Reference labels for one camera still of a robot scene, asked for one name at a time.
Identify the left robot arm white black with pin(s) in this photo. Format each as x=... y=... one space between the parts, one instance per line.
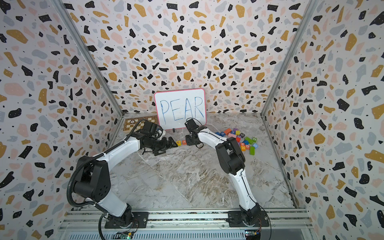
x=90 y=183

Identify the green block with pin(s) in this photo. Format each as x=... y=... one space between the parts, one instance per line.
x=250 y=141

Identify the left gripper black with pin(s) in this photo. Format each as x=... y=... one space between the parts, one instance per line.
x=170 y=142

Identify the orange block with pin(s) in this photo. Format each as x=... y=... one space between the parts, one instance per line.
x=227 y=131

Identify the whiteboard with pink frame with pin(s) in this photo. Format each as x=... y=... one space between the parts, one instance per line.
x=175 y=107

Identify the wooden chessboard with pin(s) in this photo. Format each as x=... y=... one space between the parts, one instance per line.
x=129 y=123

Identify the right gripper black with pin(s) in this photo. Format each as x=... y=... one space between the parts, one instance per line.
x=188 y=143

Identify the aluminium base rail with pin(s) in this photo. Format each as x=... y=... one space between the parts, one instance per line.
x=189 y=224

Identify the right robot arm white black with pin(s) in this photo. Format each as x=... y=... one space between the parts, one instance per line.
x=232 y=162

